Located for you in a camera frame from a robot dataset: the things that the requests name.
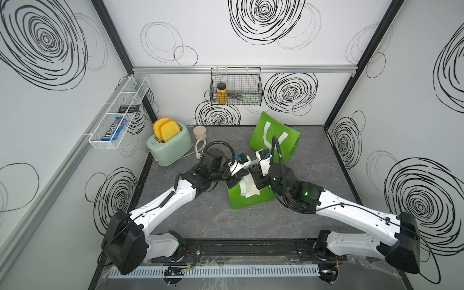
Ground white paper receipt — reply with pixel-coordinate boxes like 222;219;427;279
239;175;260;198

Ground green bag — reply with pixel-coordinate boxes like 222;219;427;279
228;174;275;210
248;111;302;163

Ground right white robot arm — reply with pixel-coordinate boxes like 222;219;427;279
250;159;430;274

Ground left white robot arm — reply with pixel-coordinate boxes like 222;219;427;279
101;148;243;275

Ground jar with beige lid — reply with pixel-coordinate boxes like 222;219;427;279
193;126;207;140

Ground mint green toaster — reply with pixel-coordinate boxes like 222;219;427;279
146;123;193;167

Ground front yellow toast slice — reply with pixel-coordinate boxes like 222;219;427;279
159;120;181;143

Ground yellow toast slice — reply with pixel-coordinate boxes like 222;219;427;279
159;120;181;143
153;117;170;140

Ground rear yellow toast slice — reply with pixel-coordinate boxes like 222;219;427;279
153;117;170;140

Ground yellow juice bottle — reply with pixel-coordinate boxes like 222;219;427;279
217;82;228;105

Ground green packet in basket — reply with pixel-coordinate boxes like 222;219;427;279
242;93;262;106

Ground black small box on shelf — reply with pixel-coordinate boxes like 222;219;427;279
118;105;140;114

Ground blue candy packet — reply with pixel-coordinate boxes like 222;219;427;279
101;117;128;141

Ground white toaster power cord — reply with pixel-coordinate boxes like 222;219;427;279
181;137;207;160

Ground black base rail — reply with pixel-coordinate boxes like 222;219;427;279
148;237;349;265

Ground white slotted cable duct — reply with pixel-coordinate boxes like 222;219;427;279
108;264;320;279

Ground black wire wall basket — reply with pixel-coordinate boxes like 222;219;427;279
209;66;263;107

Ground white wire wall shelf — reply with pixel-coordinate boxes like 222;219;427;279
88;75;150;150

